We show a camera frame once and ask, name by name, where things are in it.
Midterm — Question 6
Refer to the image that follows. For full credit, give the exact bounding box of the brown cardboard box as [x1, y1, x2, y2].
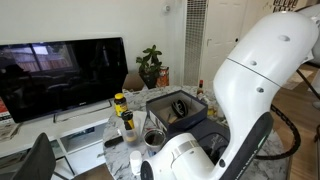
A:
[122, 73, 146, 92]

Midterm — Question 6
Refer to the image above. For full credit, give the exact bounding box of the grey-blue open box base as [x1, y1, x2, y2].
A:
[145, 89, 209, 135]

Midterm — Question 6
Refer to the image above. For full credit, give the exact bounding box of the black coiled belt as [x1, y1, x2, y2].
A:
[170, 98, 189, 119]

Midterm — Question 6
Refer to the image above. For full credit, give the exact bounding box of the green potted plant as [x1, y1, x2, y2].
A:
[135, 44, 164, 90]

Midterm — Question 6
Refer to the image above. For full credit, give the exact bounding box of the hot sauce bottle red cap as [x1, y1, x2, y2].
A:
[196, 79, 205, 101]

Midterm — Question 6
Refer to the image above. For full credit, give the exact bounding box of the yellow-capped supplement jar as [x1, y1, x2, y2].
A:
[113, 92, 129, 118]

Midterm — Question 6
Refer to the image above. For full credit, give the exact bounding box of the yellow bottle with black cap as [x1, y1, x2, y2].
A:
[120, 110, 138, 143]

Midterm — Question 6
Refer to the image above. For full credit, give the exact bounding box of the steel tumbler with white label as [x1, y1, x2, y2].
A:
[143, 128, 167, 158]

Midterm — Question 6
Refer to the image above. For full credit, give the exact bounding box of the clear plastic cup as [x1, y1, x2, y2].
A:
[118, 119, 141, 147]

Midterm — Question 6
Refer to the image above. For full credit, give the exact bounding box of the dark remote control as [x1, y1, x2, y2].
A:
[103, 135, 125, 149]

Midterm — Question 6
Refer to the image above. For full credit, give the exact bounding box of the small white plastic bottle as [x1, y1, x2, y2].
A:
[129, 150, 144, 177]

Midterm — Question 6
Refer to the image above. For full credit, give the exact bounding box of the round white thermostat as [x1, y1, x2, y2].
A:
[161, 2, 172, 15]

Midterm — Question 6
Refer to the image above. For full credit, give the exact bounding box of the white panel door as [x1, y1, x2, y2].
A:
[199, 0, 249, 90]

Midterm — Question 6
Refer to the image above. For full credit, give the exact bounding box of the black flat screen television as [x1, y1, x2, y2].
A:
[0, 36, 129, 124]

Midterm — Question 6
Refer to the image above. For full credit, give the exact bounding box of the white television stand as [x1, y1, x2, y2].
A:
[0, 99, 125, 177]

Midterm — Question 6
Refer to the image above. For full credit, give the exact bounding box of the black chair back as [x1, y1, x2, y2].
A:
[9, 132, 73, 180]

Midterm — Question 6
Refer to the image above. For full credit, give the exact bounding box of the white wall vent grille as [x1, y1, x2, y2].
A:
[182, 0, 210, 87]

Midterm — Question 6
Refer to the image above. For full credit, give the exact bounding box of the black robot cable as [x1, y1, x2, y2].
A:
[255, 68, 320, 162]

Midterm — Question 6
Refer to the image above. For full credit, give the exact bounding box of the dark wall hook rack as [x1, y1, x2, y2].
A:
[272, 0, 300, 14]

